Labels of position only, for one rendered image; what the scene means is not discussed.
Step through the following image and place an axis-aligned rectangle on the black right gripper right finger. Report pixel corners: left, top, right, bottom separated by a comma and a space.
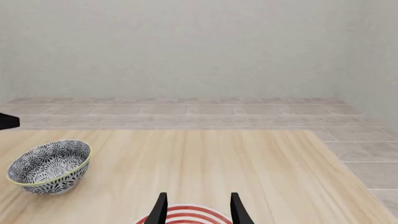
230, 192, 255, 224

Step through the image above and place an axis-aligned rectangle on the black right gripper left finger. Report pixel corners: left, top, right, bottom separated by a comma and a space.
146, 192, 169, 224

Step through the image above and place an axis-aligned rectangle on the black stove plate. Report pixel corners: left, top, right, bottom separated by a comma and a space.
0, 112, 21, 131

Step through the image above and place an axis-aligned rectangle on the white plate with red rings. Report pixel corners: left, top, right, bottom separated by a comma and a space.
134, 203, 233, 224

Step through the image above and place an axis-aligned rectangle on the black white patterned bowl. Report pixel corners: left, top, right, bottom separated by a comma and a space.
6, 139, 93, 195

